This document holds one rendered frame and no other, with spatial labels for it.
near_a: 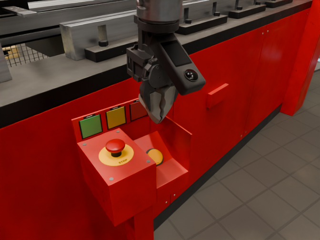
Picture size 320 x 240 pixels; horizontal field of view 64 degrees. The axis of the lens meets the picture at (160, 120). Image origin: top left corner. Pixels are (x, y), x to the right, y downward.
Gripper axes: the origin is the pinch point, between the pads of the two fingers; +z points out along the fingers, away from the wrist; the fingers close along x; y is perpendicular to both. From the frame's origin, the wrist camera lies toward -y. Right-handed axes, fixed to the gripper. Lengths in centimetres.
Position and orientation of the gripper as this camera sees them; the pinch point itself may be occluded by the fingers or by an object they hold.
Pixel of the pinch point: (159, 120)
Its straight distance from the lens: 54.1
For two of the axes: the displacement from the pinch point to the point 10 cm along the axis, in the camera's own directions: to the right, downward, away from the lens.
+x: -8.1, 3.2, -4.9
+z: -0.5, 8.0, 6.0
